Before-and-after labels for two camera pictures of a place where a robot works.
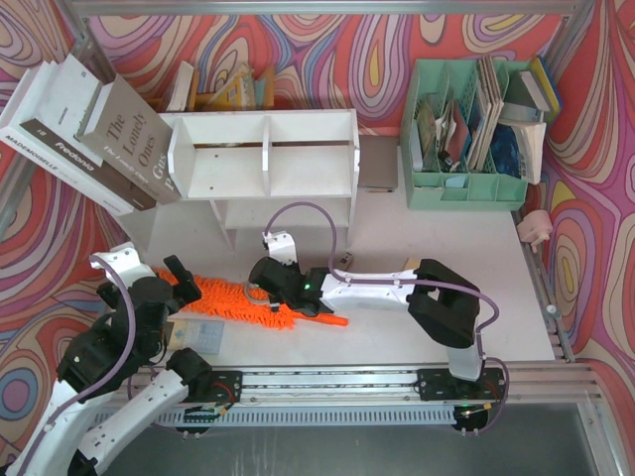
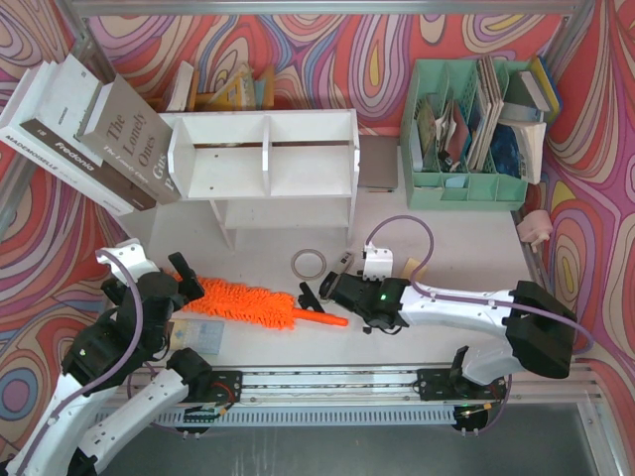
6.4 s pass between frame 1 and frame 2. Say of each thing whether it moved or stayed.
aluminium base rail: stayed
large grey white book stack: stayed
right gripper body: moved
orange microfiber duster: stayed
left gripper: stayed
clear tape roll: moved
